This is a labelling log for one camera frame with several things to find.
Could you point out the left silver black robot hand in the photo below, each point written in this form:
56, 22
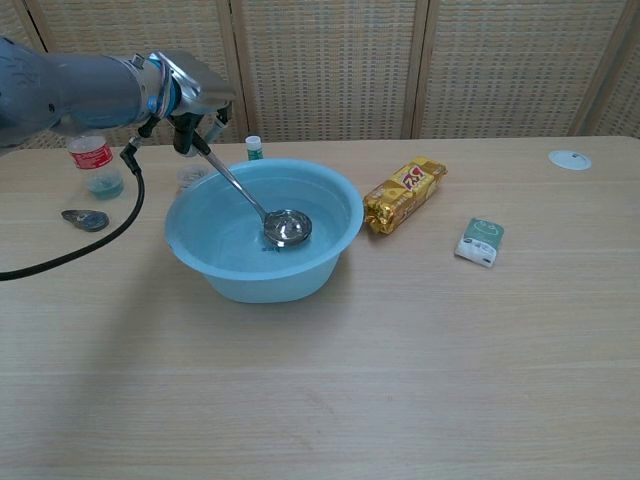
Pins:
192, 85

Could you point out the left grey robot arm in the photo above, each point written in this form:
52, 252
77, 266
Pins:
75, 95

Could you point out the light blue bowl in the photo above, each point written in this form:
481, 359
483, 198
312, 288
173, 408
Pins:
270, 270

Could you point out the small white green tube bottle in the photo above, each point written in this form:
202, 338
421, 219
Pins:
254, 147

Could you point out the clear bottle with red cap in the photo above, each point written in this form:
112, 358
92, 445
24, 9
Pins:
96, 165

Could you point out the bamboo folding screen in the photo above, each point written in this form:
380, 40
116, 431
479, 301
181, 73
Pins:
350, 65

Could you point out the grey blue correction tape dispenser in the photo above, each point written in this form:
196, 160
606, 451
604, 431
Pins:
86, 220

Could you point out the gold snack package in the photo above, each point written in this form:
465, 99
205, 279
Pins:
406, 192

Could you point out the green white tissue packet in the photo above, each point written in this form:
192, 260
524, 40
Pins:
481, 240

